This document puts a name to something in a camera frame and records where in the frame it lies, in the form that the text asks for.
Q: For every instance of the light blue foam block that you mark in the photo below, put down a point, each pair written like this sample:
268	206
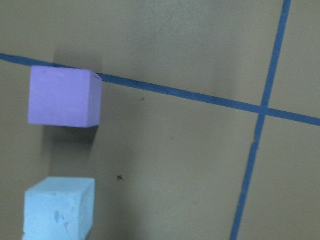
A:
59	208

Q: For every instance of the purple foam block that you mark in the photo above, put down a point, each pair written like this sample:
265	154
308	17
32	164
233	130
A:
65	97

